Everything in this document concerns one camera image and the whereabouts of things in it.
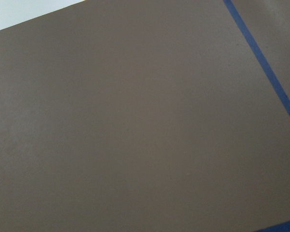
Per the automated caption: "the brown paper table mat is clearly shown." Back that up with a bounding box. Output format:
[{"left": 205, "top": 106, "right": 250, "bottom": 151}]
[{"left": 0, "top": 0, "right": 290, "bottom": 232}]

